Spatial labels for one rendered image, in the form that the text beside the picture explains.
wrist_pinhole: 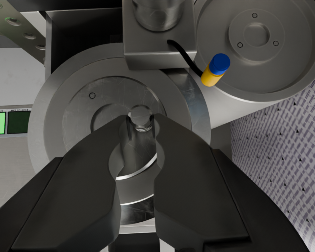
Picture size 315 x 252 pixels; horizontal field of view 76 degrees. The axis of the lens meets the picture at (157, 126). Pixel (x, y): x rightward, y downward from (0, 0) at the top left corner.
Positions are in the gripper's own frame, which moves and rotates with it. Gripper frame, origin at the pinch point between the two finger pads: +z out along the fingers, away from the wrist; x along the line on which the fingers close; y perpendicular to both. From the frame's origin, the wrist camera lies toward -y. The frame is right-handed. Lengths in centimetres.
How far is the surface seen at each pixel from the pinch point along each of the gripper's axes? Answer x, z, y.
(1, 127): -36, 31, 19
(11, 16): -22.9, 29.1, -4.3
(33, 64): -139, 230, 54
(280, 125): 15.6, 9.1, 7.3
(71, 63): -6.0, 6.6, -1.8
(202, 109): 4.7, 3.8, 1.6
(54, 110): -7.0, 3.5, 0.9
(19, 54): -154, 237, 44
